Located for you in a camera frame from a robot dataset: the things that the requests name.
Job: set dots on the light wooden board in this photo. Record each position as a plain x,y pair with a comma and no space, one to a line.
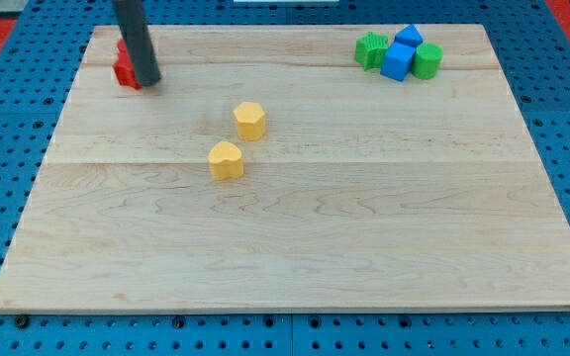
365,194

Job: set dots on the yellow heart block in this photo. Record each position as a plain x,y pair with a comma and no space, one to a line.
225,161

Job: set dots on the yellow hexagon block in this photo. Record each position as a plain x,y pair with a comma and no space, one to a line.
250,121

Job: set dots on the green star block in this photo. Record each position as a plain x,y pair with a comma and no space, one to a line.
370,50

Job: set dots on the blue cube block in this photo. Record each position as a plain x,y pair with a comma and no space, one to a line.
397,61

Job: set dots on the green cylinder block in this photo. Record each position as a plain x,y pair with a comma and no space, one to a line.
428,57

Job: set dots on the blue triangle block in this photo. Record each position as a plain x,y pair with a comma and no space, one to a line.
409,36

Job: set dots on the red plastic block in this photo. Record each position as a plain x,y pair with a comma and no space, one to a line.
123,67

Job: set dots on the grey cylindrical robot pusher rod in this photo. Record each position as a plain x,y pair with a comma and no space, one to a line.
131,20

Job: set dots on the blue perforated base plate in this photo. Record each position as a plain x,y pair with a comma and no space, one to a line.
37,66

